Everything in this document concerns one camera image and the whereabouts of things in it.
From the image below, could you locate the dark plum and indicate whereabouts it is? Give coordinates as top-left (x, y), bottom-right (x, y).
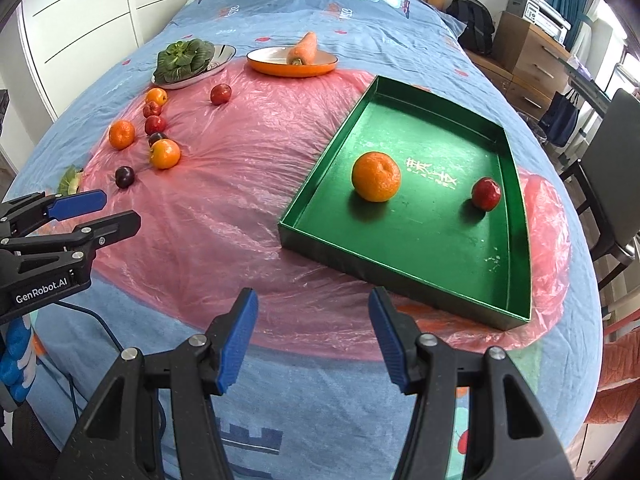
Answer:
top-left (114, 166), bottom-right (136, 190)
top-left (148, 132), bottom-right (167, 146)

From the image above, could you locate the smooth orange fruit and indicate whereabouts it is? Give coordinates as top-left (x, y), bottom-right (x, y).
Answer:
top-left (150, 139), bottom-right (181, 170)

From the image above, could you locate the red apple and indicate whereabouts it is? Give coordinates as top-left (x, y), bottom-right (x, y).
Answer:
top-left (144, 115), bottom-right (167, 136)
top-left (209, 84), bottom-right (232, 106)
top-left (471, 177), bottom-right (502, 212)

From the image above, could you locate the small red fruit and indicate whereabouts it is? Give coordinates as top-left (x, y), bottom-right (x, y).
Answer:
top-left (142, 101), bottom-right (163, 118)

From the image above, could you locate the small orange tomato fruit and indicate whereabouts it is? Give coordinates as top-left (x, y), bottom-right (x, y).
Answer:
top-left (144, 87), bottom-right (168, 106)

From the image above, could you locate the large mandarin orange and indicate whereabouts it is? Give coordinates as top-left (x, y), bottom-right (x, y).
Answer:
top-left (352, 152), bottom-right (401, 203)

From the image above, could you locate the blue gloved left hand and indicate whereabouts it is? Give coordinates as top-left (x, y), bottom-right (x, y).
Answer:
top-left (1, 314), bottom-right (37, 412)

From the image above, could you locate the green vegetable piece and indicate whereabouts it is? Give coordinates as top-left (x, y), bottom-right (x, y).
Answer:
top-left (56, 165), bottom-right (82, 196)

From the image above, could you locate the blue patterned bedsheet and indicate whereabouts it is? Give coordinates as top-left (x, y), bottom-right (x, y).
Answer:
top-left (9, 0), bottom-right (602, 479)

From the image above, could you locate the green shallow box tray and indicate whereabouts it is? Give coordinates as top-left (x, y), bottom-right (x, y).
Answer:
top-left (278, 76), bottom-right (533, 330)

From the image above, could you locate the pink plastic sheet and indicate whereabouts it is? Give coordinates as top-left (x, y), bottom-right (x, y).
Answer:
top-left (82, 63), bottom-right (570, 361)

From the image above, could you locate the white wardrobe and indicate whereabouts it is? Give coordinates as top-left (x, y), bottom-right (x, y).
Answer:
top-left (17, 0), bottom-right (186, 120)

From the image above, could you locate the green bok choy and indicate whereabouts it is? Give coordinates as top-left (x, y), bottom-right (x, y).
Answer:
top-left (153, 38), bottom-right (215, 84)

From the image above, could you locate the dark chair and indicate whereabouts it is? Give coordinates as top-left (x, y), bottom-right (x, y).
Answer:
top-left (561, 89), bottom-right (639, 289)

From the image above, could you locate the silver metal plate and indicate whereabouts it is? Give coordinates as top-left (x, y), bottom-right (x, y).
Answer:
top-left (151, 44), bottom-right (236, 90)

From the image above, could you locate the navy tote bag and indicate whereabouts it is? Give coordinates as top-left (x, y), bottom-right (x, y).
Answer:
top-left (538, 89), bottom-right (579, 148)

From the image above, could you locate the orange enamel plate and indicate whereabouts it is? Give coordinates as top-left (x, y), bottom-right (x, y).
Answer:
top-left (245, 45), bottom-right (340, 79)

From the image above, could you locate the wooden drawer cabinet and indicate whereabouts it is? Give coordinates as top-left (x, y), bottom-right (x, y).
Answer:
top-left (465, 12), bottom-right (570, 119)

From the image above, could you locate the carrot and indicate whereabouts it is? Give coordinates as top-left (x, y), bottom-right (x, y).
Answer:
top-left (286, 32), bottom-right (318, 66)

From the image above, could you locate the black backpack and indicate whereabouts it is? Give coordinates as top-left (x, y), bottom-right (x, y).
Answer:
top-left (446, 0), bottom-right (496, 56)

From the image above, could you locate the white printer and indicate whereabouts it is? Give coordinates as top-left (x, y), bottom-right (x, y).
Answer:
top-left (506, 0), bottom-right (572, 44)

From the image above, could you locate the black cable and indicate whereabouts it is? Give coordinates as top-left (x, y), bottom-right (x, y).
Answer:
top-left (52, 300), bottom-right (170, 480)

